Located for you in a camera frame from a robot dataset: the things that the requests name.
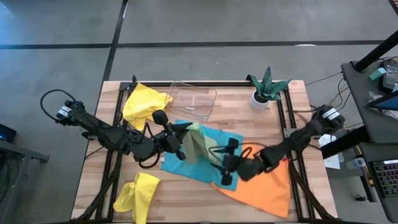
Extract dark tablet screen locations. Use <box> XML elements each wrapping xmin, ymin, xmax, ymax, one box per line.
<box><xmin>364</xmin><ymin>90</ymin><xmax>398</xmax><ymax>112</ymax></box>

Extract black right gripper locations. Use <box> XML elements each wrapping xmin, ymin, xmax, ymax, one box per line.
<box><xmin>213</xmin><ymin>146</ymin><xmax>267</xmax><ymax>187</ymax></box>

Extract clear water bottle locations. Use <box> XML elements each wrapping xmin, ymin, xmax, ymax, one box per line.
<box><xmin>345</xmin><ymin>157</ymin><xmax>368</xmax><ymax>170</ymax></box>

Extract black electronic device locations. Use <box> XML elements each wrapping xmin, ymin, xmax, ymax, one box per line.
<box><xmin>381</xmin><ymin>58</ymin><xmax>398</xmax><ymax>93</ymax></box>

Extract blue microfiber towel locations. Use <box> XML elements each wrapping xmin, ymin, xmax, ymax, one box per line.
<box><xmin>160</xmin><ymin>119</ymin><xmax>244</xmax><ymax>192</ymax></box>

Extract black metal pole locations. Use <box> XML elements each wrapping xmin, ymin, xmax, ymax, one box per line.
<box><xmin>354</xmin><ymin>30</ymin><xmax>398</xmax><ymax>73</ymax></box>

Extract orange microfiber towel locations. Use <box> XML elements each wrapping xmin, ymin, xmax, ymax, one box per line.
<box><xmin>211</xmin><ymin>142</ymin><xmax>293</xmax><ymax>219</ymax></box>

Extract white paper sheet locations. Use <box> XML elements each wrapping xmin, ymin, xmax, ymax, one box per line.
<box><xmin>318</xmin><ymin>133</ymin><xmax>345</xmax><ymax>170</ymax></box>

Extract clear plastic bin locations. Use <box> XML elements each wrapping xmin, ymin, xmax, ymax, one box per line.
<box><xmin>167</xmin><ymin>80</ymin><xmax>218</xmax><ymax>122</ymax></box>

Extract small teal box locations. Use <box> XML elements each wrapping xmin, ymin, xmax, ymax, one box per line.
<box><xmin>368</xmin><ymin>67</ymin><xmax>387</xmax><ymax>82</ymax></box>

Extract artificial green plant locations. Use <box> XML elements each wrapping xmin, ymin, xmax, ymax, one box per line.
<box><xmin>246</xmin><ymin>65</ymin><xmax>293</xmax><ymax>101</ymax></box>

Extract white plant pot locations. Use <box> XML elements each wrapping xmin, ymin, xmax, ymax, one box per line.
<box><xmin>249</xmin><ymin>90</ymin><xmax>271</xmax><ymax>111</ymax></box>

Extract black side desk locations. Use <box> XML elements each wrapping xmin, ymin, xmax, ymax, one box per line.
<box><xmin>341</xmin><ymin>55</ymin><xmax>398</xmax><ymax>223</ymax></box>

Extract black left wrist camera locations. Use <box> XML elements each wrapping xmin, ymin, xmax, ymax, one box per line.
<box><xmin>151</xmin><ymin>109</ymin><xmax>171</xmax><ymax>129</ymax></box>

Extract keyboard with coloured keys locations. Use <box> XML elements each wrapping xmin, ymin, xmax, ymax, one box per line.
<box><xmin>369</xmin><ymin>159</ymin><xmax>398</xmax><ymax>198</ymax></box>

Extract black device with blue light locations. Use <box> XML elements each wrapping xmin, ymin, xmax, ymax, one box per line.
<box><xmin>0</xmin><ymin>123</ymin><xmax>17</xmax><ymax>144</ymax></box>

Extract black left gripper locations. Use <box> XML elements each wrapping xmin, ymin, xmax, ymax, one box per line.
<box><xmin>155</xmin><ymin>121</ymin><xmax>194</xmax><ymax>162</ymax></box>

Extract green microfiber towel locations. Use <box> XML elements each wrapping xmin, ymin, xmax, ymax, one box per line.
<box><xmin>182</xmin><ymin>122</ymin><xmax>225</xmax><ymax>166</ymax></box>

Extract black support beam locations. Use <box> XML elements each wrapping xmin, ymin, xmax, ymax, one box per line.
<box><xmin>320</xmin><ymin>125</ymin><xmax>371</xmax><ymax>160</ymax></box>

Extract yellow microfiber towel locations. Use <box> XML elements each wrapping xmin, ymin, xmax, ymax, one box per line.
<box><xmin>121</xmin><ymin>82</ymin><xmax>174</xmax><ymax>132</ymax></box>
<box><xmin>112</xmin><ymin>172</ymin><xmax>162</xmax><ymax>224</ymax></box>

